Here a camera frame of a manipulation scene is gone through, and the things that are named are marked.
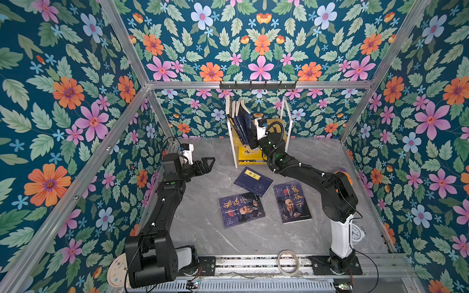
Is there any yellow cartoon cover book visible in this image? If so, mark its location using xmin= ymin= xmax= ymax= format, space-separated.
xmin=238 ymin=145 xmax=267 ymax=165

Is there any navy book yellow label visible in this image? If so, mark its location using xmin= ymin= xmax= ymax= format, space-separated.
xmin=230 ymin=100 xmax=244 ymax=144

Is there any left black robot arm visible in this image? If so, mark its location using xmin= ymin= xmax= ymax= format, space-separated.
xmin=125 ymin=153 xmax=216 ymax=288

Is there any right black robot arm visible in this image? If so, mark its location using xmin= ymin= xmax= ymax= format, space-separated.
xmin=249 ymin=118 xmax=358 ymax=275

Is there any dark old man cover book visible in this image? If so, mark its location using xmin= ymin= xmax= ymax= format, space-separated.
xmin=273 ymin=181 xmax=312 ymax=224

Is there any dark book leaning on shelf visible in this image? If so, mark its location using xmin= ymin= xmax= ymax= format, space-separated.
xmin=225 ymin=96 xmax=233 ymax=143

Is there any orange shark plush toy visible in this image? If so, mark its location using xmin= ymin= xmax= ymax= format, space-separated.
xmin=335 ymin=168 xmax=354 ymax=185

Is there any clear tape roll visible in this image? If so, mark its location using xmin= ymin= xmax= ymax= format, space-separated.
xmin=276 ymin=250 xmax=300 ymax=277

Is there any white alarm clock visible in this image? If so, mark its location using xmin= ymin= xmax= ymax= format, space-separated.
xmin=350 ymin=222 xmax=366 ymax=245

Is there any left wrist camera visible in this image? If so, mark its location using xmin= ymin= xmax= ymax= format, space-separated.
xmin=180 ymin=143 xmax=194 ymax=165

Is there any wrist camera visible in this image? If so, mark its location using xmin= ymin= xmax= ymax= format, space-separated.
xmin=254 ymin=117 xmax=268 ymax=140
xmin=180 ymin=143 xmax=194 ymax=165

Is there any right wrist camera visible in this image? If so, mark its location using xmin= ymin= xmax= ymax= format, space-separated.
xmin=254 ymin=117 xmax=268 ymax=140

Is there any black hook rail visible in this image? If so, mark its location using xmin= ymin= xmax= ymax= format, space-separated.
xmin=219 ymin=81 xmax=297 ymax=91

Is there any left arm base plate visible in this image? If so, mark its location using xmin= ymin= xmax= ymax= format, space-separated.
xmin=195 ymin=256 xmax=217 ymax=277

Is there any beige round wall clock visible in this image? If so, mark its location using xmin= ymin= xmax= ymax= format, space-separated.
xmin=107 ymin=253 xmax=130 ymax=289

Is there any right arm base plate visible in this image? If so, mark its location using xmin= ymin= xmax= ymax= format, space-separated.
xmin=307 ymin=255 xmax=363 ymax=276

